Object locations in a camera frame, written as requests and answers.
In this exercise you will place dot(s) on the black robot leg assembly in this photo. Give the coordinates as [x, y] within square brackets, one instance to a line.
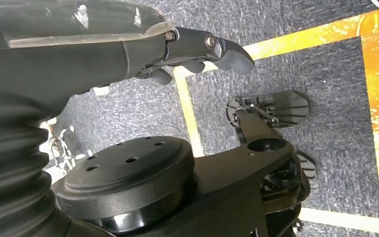
[163, 189]

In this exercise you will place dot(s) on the chrome chair base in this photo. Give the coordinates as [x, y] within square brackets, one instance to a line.
[62, 152]

